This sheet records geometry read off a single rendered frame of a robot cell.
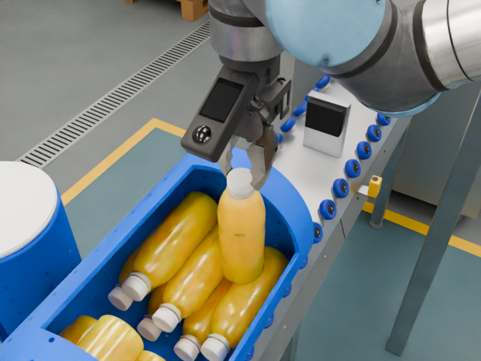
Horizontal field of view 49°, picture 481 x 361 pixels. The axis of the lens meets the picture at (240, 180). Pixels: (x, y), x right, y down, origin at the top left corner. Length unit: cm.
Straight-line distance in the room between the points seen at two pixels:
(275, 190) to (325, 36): 43
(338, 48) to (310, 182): 83
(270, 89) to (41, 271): 65
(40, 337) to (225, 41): 41
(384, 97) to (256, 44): 15
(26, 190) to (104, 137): 180
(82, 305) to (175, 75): 257
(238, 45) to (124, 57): 302
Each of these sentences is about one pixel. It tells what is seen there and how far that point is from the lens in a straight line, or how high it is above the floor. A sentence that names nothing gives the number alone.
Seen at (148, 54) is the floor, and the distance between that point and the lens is 361.
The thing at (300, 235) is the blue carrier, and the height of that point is 114.
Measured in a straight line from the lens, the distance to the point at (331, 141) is 132.
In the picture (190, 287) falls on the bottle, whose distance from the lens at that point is 86.
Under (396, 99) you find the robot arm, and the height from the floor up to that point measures 149.
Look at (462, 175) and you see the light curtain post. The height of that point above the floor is 89.
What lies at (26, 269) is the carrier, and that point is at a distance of 111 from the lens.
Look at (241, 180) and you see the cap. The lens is 74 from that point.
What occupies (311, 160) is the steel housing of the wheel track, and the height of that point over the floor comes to 93.
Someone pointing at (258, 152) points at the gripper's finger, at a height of 135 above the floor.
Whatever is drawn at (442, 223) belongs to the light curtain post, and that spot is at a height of 71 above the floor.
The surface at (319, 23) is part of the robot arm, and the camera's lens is 44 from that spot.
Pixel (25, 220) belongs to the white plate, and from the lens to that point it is 111.
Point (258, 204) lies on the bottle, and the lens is 76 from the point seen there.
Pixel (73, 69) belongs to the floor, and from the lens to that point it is 355.
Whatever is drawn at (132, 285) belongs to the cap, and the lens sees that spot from 83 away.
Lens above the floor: 180
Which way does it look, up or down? 44 degrees down
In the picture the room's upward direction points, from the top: straight up
